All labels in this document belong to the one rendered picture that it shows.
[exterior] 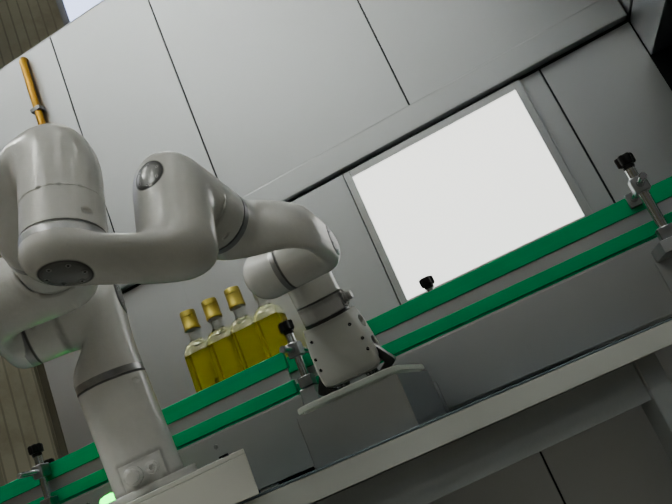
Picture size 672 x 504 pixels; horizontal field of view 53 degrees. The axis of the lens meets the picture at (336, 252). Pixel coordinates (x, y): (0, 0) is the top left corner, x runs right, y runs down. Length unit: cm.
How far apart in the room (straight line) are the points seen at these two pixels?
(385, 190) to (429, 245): 16
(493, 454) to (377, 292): 58
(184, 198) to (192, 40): 119
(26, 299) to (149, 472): 26
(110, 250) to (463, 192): 93
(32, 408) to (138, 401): 348
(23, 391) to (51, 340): 347
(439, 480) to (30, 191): 63
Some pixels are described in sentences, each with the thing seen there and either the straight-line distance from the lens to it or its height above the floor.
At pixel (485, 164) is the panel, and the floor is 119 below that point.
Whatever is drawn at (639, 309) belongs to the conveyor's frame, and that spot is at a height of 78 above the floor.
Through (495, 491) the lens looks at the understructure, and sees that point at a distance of 147.
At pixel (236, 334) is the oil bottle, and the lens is 142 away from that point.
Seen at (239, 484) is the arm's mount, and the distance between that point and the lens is 87.
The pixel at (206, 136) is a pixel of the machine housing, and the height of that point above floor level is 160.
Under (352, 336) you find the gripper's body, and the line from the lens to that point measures 102.
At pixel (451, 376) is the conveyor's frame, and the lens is 125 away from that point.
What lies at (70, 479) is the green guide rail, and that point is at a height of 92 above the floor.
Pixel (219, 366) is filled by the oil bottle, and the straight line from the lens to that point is 144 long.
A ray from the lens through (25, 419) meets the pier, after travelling 442.
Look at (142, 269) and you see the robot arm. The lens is 71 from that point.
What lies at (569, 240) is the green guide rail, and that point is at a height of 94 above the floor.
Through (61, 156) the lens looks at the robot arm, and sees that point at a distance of 74.
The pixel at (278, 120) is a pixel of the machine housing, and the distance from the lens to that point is 168.
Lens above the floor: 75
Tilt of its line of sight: 16 degrees up
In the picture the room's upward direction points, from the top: 23 degrees counter-clockwise
